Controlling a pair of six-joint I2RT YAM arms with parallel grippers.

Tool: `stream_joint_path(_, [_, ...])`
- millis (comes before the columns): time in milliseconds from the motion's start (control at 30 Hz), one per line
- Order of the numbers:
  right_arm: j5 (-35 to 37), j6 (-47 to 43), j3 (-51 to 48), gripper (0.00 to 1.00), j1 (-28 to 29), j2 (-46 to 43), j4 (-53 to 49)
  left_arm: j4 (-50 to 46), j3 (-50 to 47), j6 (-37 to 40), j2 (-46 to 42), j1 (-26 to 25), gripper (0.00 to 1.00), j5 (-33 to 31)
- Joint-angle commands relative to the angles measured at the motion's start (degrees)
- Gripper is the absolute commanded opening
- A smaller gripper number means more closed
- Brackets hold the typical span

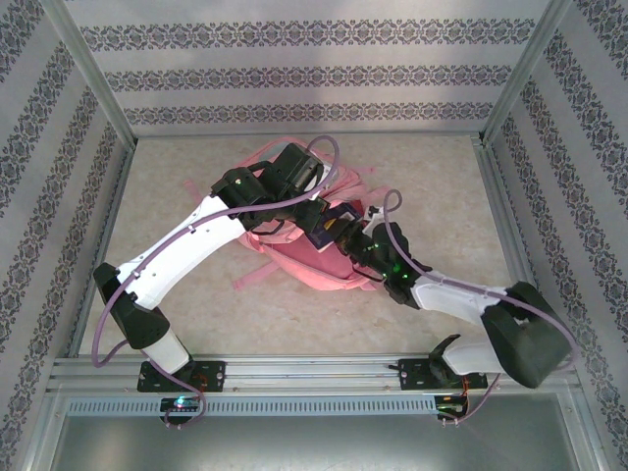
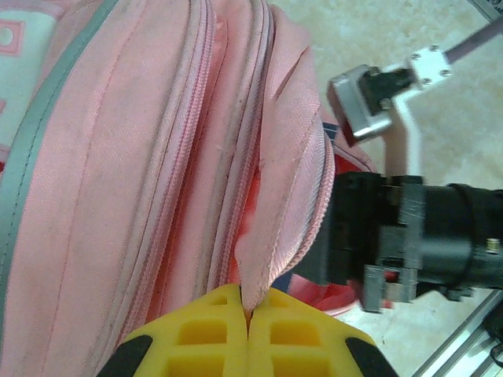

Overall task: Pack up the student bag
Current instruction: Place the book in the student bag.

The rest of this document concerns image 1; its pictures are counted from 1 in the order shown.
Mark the dark blue barcode book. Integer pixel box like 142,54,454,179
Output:
307,203,359,253

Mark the pink backpack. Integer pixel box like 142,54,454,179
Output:
182,138,394,294

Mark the right controller board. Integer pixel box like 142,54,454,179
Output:
438,395,467,416

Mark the controller board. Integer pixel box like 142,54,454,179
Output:
438,395,467,416
160,395,201,414

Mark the grey metal panel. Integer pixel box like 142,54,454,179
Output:
46,414,602,471

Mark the left controller board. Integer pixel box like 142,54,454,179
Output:
160,395,201,414

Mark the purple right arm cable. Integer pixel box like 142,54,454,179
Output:
382,188,576,428

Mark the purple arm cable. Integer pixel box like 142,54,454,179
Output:
91,133,343,432
382,188,576,428

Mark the aluminium side rail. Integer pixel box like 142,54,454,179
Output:
66,141,136,359
473,136,555,353

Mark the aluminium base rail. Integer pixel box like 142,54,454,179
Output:
48,355,575,393

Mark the grey slotted cable duct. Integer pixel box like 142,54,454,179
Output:
66,395,438,414

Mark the aluminium frame post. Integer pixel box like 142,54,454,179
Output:
41,0,137,148
480,0,575,146

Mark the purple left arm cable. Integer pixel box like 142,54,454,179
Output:
91,133,343,432

